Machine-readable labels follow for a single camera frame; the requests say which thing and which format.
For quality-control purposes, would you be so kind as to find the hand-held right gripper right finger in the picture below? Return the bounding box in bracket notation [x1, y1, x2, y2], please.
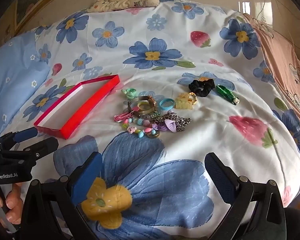
[204, 152, 287, 240]

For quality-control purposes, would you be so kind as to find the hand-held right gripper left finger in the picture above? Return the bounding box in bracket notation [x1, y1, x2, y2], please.
[19, 152, 103, 240]

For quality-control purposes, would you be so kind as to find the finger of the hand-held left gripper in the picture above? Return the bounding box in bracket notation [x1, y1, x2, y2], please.
[22, 137, 59, 160]
[14, 127, 38, 143]

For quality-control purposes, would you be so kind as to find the red shallow box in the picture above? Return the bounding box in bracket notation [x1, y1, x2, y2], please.
[33, 74, 121, 140]

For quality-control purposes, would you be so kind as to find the pink hair clip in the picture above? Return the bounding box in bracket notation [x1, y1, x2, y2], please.
[114, 111, 133, 123]

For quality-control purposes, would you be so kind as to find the colourful beaded bracelet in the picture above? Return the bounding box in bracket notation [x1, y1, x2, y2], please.
[121, 117, 160, 139]

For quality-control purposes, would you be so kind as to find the purple shell charm with chain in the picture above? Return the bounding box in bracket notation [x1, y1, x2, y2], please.
[155, 112, 192, 133]

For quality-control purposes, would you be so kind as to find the yellow claw hair clip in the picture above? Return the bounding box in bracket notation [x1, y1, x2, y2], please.
[175, 92, 197, 110]

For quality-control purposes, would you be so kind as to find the gold wrist watch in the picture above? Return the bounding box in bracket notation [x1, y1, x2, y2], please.
[127, 95, 157, 117]

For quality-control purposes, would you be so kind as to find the blue hair tie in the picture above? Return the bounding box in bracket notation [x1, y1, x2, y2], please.
[159, 98, 175, 111]

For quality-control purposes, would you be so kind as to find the person's left hand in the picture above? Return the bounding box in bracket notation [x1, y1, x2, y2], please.
[0, 182, 25, 225]

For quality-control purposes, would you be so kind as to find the blue floral white quilt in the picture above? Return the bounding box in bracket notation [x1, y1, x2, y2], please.
[0, 0, 300, 240]

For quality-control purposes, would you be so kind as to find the light blue flower pillow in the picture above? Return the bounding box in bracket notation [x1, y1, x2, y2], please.
[0, 31, 52, 139]

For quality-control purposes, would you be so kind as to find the green hair clip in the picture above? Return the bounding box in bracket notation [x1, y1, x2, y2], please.
[216, 84, 240, 105]

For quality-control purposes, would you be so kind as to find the black scrunchie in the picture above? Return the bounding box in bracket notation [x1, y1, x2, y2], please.
[189, 78, 215, 97]

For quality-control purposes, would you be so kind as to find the peach printed sheet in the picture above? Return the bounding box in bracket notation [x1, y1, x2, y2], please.
[240, 14, 300, 133]

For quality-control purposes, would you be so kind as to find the mint green hair tie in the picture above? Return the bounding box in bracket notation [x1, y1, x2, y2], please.
[122, 88, 138, 100]

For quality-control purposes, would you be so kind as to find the gold framed wall picture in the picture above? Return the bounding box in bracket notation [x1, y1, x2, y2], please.
[14, 0, 90, 30]

